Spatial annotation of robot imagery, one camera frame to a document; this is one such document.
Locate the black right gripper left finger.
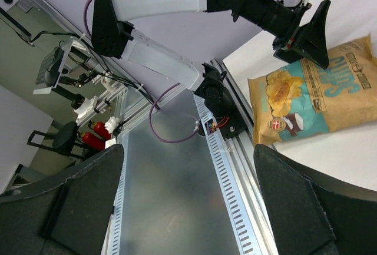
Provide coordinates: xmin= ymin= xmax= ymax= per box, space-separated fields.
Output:
xmin=1 ymin=144 xmax=124 ymax=254

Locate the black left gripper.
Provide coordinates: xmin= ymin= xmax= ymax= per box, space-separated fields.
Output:
xmin=273 ymin=0 xmax=331 ymax=69

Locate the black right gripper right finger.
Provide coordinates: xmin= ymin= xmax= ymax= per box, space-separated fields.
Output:
xmin=253 ymin=144 xmax=376 ymax=254

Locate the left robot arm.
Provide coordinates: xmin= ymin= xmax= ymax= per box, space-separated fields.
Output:
xmin=83 ymin=0 xmax=330 ymax=117

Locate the tan kettle chips bag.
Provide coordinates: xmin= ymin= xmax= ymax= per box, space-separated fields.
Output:
xmin=248 ymin=35 xmax=376 ymax=145

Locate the black stool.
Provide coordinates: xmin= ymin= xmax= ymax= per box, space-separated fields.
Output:
xmin=27 ymin=121 xmax=84 ymax=160

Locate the red fire extinguisher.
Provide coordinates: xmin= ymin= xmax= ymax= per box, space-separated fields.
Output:
xmin=81 ymin=121 xmax=111 ymax=151

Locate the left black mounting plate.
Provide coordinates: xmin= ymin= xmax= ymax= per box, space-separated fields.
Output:
xmin=217 ymin=109 xmax=247 ymax=139

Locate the white slotted cable duct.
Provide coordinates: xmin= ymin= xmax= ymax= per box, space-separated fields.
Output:
xmin=193 ymin=92 xmax=279 ymax=255

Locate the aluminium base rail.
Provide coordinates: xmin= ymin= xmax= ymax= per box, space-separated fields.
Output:
xmin=210 ymin=59 xmax=278 ymax=254

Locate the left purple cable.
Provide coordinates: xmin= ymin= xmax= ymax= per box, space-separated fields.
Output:
xmin=84 ymin=0 xmax=204 ymax=144

